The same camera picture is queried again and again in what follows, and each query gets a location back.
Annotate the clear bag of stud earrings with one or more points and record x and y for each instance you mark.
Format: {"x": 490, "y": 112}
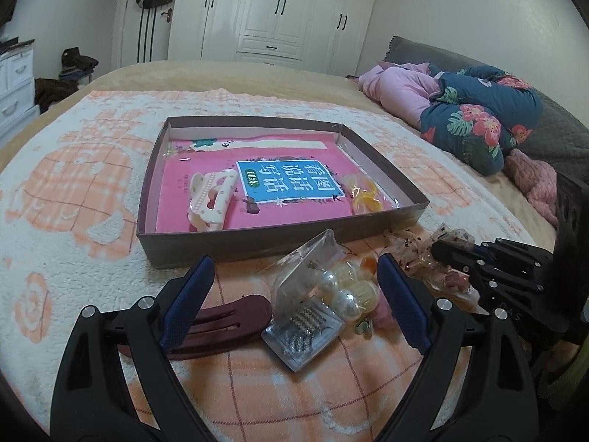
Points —
{"x": 303, "y": 258}

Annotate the yellow hair clips plastic bag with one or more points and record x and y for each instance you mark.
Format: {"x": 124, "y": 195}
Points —
{"x": 366, "y": 195}

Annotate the pile of dark clothes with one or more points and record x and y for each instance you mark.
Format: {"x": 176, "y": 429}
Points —
{"x": 78, "y": 62}

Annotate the pearl and yellow bead bag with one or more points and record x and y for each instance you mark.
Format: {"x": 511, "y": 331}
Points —
{"x": 354, "y": 287}

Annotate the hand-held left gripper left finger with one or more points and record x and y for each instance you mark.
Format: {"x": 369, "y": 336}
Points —
{"x": 193, "y": 299}

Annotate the small beige orange hair claw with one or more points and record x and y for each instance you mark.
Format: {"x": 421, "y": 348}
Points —
{"x": 368, "y": 264}

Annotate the pink knitted cloth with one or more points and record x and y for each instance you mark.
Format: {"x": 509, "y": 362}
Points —
{"x": 534, "y": 179}

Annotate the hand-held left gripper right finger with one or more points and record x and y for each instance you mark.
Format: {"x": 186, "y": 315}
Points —
{"x": 400, "y": 299}

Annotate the tan bed cover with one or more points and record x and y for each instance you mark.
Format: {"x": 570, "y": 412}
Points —
{"x": 184, "y": 73}

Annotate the dotted organza bow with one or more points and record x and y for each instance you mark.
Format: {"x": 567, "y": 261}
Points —
{"x": 414, "y": 251}

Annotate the white drawer unit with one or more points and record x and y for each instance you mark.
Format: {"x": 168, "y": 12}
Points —
{"x": 16, "y": 83}

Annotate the person's right forearm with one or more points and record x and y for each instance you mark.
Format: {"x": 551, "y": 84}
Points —
{"x": 566, "y": 386}

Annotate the white dotted hair claw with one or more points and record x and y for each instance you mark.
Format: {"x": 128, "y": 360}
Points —
{"x": 202, "y": 214}

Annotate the white and orange blanket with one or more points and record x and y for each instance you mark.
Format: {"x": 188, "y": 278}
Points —
{"x": 83, "y": 221}

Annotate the clear rhinestone box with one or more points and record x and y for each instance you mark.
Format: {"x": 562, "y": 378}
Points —
{"x": 303, "y": 336}

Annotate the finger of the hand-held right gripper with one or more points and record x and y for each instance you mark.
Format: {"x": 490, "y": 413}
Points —
{"x": 453, "y": 251}
{"x": 501, "y": 281}

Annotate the pink jacket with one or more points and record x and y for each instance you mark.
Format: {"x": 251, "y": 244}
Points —
{"x": 400, "y": 92}

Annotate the maroon hair clip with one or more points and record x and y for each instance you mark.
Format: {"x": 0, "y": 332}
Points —
{"x": 230, "y": 317}

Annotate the white door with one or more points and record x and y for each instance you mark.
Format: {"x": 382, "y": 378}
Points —
{"x": 124, "y": 32}

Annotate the brown cardboard box tray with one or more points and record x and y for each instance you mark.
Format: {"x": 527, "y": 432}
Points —
{"x": 230, "y": 251}

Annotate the blue floral quilt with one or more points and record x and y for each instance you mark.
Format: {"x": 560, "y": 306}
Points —
{"x": 474, "y": 119}

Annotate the white wardrobe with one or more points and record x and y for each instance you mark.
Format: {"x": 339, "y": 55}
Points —
{"x": 276, "y": 9}

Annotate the red cherry earrings card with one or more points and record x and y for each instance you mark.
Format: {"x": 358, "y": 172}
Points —
{"x": 453, "y": 281}

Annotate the pink book with blue label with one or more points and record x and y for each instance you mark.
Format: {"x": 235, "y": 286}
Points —
{"x": 175, "y": 184}

